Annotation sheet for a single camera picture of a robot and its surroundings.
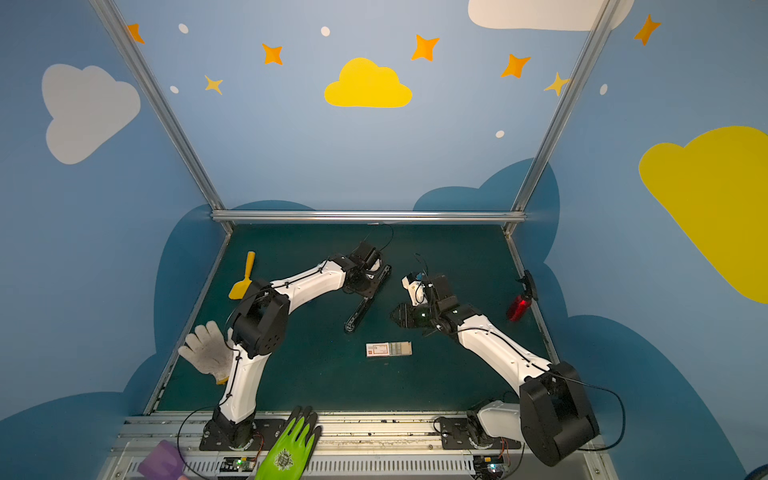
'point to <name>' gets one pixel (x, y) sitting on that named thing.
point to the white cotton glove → (210, 351)
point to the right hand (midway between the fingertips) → (398, 311)
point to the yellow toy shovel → (240, 288)
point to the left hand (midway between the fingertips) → (375, 288)
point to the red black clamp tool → (521, 303)
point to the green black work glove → (289, 457)
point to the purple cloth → (163, 463)
